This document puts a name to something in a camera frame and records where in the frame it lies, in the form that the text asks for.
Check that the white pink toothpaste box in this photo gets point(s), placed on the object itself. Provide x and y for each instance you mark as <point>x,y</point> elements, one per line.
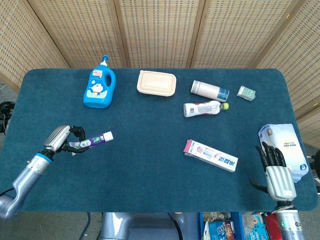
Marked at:
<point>212,156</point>

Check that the black stand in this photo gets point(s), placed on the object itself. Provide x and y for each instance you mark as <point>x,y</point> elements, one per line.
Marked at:
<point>315,160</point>

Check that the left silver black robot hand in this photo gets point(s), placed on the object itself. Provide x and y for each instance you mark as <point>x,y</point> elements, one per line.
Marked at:
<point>56,138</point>

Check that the beige lidded lunch box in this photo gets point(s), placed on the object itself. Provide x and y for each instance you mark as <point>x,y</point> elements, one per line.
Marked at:
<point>156,83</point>

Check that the white drink bottle green cap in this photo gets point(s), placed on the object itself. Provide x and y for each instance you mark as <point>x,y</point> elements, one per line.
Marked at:
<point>202,109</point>

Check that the blue plastic crate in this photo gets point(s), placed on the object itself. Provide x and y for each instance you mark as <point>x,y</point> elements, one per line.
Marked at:
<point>238,222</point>

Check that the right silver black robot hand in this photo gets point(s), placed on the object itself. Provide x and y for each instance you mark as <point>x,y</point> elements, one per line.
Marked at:
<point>280,182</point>

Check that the blue printed package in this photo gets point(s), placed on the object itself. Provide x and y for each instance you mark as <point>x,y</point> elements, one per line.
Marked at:
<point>220,231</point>

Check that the blue cartoon detergent bottle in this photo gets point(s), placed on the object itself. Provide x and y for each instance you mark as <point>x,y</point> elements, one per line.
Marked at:
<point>97,92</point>

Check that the white blue tissue pack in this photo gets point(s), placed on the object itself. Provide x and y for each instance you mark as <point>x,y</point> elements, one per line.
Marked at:
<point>287,142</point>

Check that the white blue cylindrical flask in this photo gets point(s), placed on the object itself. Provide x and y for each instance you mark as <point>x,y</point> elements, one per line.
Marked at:
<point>208,90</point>

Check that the red bag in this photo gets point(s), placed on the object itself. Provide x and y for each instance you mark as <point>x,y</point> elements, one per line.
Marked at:
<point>272,225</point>

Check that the woven wooden screen panel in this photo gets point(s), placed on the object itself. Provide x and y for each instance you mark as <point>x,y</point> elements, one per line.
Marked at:
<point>160,32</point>
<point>77,32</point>
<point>240,32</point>
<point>300,55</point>
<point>20,45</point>

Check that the grey blue robot torso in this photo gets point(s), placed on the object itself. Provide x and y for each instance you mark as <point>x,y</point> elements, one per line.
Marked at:
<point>140,225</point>

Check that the small green carton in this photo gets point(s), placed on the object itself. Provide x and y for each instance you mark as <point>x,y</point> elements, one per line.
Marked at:
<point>246,93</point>

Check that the dark blue table mat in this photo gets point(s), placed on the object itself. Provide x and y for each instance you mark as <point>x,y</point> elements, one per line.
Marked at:
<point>150,125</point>

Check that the light blue snack bag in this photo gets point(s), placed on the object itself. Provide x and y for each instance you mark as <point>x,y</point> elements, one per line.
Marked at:
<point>256,227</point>

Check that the purple toothpaste tube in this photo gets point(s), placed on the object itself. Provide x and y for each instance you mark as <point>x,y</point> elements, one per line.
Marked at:
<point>100,138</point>

